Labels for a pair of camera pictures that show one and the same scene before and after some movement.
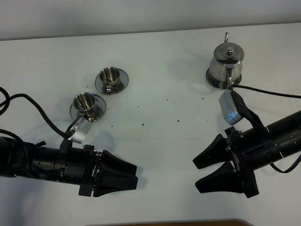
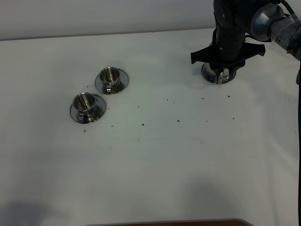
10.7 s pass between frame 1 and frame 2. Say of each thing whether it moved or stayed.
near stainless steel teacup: stayed
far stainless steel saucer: stayed
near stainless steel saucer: stayed
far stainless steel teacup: stayed
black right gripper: moved
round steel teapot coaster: moved
